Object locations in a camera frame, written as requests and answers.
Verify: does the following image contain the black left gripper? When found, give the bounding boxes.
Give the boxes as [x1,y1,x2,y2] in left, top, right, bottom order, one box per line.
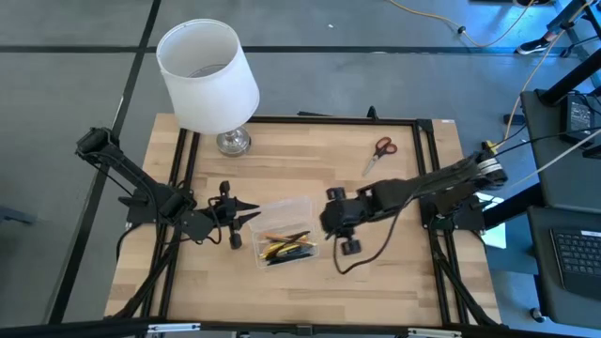
[208,181,262,251]

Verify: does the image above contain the white shade table lamp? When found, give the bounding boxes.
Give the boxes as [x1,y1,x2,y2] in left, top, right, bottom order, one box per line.
[155,18,261,159]

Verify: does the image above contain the grey chair leg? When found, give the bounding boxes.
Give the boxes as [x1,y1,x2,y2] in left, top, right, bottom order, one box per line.
[0,205,38,227]

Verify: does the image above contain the white cable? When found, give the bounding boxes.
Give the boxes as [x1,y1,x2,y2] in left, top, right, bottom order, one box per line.
[500,140,601,194]

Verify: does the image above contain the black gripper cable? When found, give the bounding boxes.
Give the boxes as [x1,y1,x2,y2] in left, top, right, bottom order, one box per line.
[331,185,417,276]

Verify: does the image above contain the clear plastic supply box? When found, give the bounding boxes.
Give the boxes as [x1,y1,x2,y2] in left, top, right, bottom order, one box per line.
[247,195,321,270]

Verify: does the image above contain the red-handled scissors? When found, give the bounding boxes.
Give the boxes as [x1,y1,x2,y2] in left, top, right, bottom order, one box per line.
[361,136,399,178]

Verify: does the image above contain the black power adapter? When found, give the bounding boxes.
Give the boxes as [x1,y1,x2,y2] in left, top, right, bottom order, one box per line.
[560,93,598,146]

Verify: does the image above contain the grey metal stand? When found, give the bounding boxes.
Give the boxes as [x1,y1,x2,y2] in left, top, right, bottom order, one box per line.
[547,0,601,60]

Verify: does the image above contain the black support pole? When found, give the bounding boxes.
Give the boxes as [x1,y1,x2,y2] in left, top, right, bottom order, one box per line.
[482,181,547,227]
[536,46,601,107]

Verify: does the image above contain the white paper sheet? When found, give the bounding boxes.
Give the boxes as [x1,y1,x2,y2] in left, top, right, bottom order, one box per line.
[477,191,509,250]

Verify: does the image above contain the black side desk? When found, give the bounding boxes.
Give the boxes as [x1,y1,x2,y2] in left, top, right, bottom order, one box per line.
[519,88,601,330]

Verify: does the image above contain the yellow cable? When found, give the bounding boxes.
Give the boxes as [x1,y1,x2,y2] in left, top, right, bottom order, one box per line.
[387,0,586,159]

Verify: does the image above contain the person's shoe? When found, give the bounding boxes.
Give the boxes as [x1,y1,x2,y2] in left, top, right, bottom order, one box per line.
[515,37,551,56]

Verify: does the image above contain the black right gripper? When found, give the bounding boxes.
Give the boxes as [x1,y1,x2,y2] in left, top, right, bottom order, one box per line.
[319,186,372,257]

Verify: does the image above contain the black laptop keyboard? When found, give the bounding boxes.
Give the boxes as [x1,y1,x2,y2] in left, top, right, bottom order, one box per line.
[548,227,601,301]

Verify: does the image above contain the slim black pen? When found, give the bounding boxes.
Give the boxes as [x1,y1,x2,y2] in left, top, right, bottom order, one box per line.
[275,229,312,246]

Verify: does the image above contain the black table frame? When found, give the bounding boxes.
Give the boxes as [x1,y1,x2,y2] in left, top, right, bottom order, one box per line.
[105,105,503,338]

